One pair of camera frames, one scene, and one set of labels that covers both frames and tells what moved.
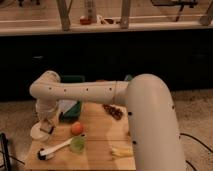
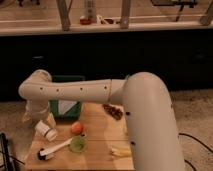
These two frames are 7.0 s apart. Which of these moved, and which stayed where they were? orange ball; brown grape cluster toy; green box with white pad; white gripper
Moved: white gripper
Stayed: green box with white pad; brown grape cluster toy; orange ball
